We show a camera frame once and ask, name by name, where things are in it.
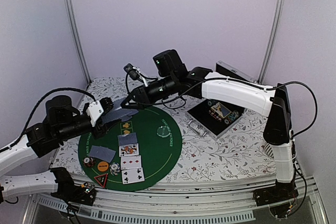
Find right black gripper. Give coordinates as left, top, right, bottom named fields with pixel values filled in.
left=121, top=73, right=177, bottom=109

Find blue backed cards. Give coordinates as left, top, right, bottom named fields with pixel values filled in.
left=101, top=97, right=139, bottom=123

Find face down card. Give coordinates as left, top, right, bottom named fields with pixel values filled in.
left=118, top=133, right=138, bottom=146

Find dark red chip stack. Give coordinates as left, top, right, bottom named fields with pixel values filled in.
left=82, top=156, right=96, bottom=168

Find orange big blind button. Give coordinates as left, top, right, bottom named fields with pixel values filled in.
left=97, top=161, right=109, bottom=173

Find face up diamonds card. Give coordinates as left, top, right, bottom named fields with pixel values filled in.
left=120, top=155, right=142, bottom=170

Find red black triangular button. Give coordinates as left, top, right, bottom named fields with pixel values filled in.
left=94, top=173, right=109, bottom=188

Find face up clubs card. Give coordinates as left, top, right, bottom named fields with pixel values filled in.
left=121, top=167, right=145, bottom=185

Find row of poker chips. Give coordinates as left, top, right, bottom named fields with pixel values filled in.
left=207, top=99, right=218, bottom=106

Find dealt cards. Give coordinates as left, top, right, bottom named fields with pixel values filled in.
left=88, top=145, right=104, bottom=159

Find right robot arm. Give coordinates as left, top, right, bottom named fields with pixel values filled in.
left=121, top=49, right=297, bottom=201

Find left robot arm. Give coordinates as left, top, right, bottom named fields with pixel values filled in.
left=1, top=95, right=113, bottom=206

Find clear dealer button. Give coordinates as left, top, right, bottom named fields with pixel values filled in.
left=156, top=126, right=170, bottom=138

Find round green poker mat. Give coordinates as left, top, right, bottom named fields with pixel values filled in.
left=78, top=106, right=182, bottom=191

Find aluminium poker chip case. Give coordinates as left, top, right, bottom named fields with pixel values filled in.
left=186, top=61, right=257, bottom=141

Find boxed card deck in case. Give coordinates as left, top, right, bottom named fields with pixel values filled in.
left=210, top=102, right=231, bottom=119

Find front row poker chips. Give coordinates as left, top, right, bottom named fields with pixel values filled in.
left=224, top=111, right=240, bottom=125

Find striped ceramic mug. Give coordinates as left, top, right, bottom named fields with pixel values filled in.
left=263, top=143, right=274, bottom=158

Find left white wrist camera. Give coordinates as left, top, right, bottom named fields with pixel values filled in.
left=83, top=97, right=113, bottom=127

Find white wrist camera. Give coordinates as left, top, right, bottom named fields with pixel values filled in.
left=83, top=97, right=113, bottom=127
left=123, top=63, right=150, bottom=83

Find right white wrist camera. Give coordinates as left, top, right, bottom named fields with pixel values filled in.
left=123, top=63, right=150, bottom=83

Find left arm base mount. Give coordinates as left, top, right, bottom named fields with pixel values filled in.
left=50, top=182, right=97, bottom=206

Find left aluminium frame post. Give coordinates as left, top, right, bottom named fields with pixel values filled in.
left=64, top=0, right=92, bottom=84

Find aluminium frame post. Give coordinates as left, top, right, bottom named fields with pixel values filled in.
left=258, top=0, right=285, bottom=83
left=64, top=0, right=92, bottom=84

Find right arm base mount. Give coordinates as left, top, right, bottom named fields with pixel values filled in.
left=253, top=180, right=298, bottom=206

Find right aluminium frame post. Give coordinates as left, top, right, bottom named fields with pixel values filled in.
left=258, top=0, right=285, bottom=83

